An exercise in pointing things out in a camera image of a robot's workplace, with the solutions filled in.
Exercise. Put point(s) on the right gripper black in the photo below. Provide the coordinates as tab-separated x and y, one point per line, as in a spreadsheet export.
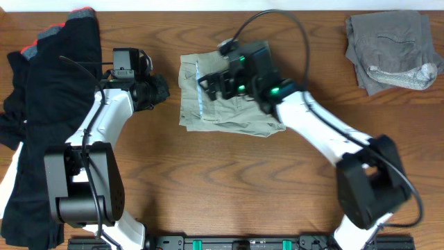
223	78

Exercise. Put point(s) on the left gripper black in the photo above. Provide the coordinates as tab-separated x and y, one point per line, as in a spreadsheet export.
162	89

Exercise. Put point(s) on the khaki shorts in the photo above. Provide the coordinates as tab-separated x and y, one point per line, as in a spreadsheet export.
235	115

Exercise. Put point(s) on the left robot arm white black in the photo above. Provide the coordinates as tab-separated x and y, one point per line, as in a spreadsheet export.
83	179

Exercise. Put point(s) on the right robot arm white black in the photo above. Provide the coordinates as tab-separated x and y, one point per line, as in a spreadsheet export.
371	181

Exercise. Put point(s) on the black garment with red-grey trim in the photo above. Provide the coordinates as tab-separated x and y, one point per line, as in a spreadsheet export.
53	93

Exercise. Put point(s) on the white garment under pile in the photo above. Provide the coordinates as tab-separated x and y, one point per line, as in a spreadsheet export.
8	181

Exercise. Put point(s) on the folded grey shorts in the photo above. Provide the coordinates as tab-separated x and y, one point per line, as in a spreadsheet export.
392	49

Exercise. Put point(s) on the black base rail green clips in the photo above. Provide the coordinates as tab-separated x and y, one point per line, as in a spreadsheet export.
303	242

